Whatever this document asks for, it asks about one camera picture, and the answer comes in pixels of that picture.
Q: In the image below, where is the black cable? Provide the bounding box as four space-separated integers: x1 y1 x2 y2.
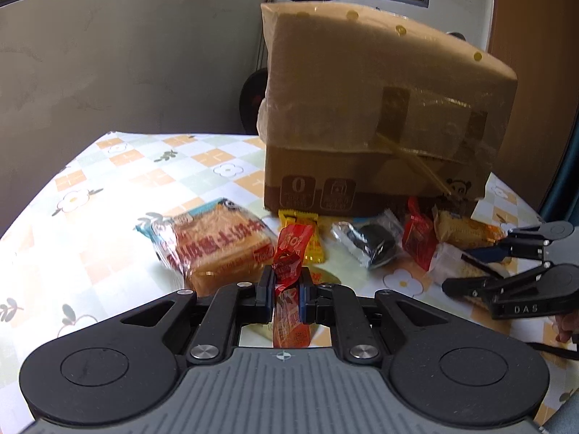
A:
529 342 579 360

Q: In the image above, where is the tan biscuit packet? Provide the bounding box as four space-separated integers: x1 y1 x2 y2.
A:
433 207 506 250

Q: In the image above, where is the wooden cabinet panel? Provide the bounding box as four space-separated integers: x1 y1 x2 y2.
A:
486 0 579 211

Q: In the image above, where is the brown cardboard box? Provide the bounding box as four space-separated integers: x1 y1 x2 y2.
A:
257 1 519 218

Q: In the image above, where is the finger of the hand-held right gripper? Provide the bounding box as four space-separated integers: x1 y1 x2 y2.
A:
462 225 551 265
441 268 560 323

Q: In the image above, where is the blue orange bread packet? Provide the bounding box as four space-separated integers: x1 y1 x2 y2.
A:
135 198 278 298

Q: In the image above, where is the black exercise bike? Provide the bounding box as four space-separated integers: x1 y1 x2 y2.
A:
237 0 466 134

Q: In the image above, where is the person's right hand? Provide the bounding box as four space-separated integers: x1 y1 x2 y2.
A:
554 314 579 344

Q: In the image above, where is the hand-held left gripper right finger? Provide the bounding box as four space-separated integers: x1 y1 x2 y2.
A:
297 267 455 367

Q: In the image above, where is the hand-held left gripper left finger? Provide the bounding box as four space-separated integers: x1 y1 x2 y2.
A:
118 264 278 367

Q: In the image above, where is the yellow snack packet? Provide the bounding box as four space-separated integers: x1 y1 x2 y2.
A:
277 209 327 267

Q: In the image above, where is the floral checked tablecloth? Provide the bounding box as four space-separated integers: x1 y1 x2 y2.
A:
0 131 579 434

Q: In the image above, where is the clear black cookie packet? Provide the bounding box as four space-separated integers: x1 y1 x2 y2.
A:
330 209 405 271

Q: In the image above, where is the red white snack packet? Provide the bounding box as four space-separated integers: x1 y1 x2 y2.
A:
402 196 439 273

